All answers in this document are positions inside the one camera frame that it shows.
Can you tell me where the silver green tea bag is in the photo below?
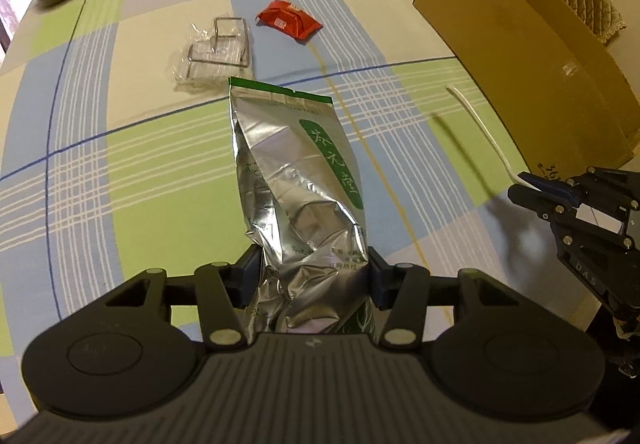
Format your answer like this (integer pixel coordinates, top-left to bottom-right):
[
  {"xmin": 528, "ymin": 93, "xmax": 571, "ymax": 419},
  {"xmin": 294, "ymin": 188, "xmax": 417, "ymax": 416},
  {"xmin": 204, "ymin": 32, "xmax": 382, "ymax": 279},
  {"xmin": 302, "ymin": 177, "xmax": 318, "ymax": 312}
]
[{"xmin": 229, "ymin": 77, "xmax": 375, "ymax": 340}]

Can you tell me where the beige plastic spoon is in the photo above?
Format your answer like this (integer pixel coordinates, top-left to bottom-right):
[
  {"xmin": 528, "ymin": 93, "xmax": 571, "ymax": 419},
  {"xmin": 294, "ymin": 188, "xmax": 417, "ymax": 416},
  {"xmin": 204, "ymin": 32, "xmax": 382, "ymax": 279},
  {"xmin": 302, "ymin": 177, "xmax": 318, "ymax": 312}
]
[{"xmin": 446, "ymin": 84, "xmax": 533, "ymax": 188}]

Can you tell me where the large cardboard box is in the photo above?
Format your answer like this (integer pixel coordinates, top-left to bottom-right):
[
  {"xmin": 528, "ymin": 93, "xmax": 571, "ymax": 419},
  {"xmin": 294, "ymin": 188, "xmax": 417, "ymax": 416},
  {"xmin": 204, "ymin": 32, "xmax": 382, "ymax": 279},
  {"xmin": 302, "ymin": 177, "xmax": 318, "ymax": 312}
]
[{"xmin": 413, "ymin": 0, "xmax": 639, "ymax": 180}]

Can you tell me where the checkered tablecloth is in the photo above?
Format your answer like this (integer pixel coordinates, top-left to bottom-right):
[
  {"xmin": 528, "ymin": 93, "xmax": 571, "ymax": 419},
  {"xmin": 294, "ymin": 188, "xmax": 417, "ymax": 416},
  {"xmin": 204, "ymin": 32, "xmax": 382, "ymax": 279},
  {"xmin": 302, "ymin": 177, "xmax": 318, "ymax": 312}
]
[{"xmin": 1, "ymin": 0, "xmax": 598, "ymax": 432}]

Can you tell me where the clear bag with metal hook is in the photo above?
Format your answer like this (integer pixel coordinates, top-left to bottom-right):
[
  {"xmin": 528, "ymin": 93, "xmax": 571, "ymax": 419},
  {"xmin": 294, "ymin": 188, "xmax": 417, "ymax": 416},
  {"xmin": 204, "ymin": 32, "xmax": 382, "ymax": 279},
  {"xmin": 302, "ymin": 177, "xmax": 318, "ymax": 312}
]
[{"xmin": 172, "ymin": 15, "xmax": 254, "ymax": 91}]

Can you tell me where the red snack packet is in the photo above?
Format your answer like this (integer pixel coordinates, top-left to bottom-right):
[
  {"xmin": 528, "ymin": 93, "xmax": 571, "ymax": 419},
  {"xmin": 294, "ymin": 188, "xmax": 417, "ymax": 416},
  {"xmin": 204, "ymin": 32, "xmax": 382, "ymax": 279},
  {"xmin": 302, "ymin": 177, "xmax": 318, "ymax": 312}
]
[{"xmin": 256, "ymin": 0, "xmax": 322, "ymax": 42}]

